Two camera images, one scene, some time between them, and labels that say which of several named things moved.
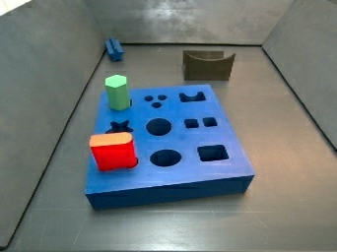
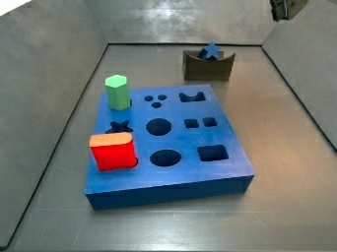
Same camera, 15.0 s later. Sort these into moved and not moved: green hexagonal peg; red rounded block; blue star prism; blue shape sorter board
Moved: blue star prism
Not moved: red rounded block; blue shape sorter board; green hexagonal peg
